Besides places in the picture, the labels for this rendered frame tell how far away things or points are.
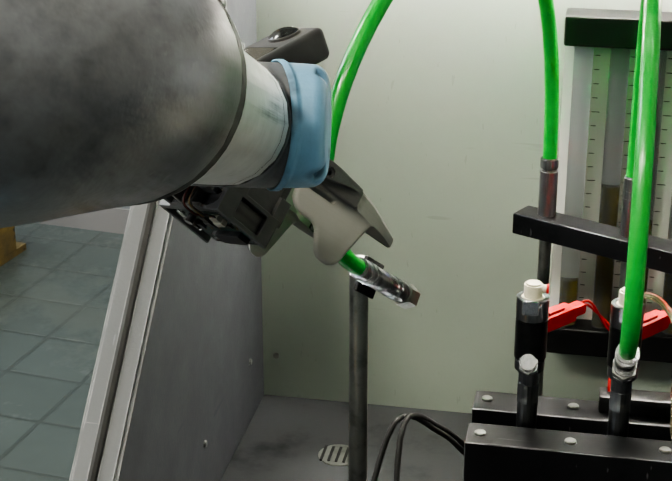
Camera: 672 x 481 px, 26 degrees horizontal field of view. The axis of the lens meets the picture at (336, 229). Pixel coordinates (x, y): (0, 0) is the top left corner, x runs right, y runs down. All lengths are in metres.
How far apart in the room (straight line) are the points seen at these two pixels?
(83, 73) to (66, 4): 0.02
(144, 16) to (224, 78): 0.05
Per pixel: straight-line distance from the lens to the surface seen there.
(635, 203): 1.07
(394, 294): 1.21
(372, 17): 1.11
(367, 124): 1.52
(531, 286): 1.25
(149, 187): 0.51
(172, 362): 1.30
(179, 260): 1.29
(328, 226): 1.05
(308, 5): 1.50
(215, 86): 0.51
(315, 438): 1.58
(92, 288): 4.05
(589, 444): 1.28
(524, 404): 1.30
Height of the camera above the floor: 1.61
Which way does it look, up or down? 21 degrees down
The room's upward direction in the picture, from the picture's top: straight up
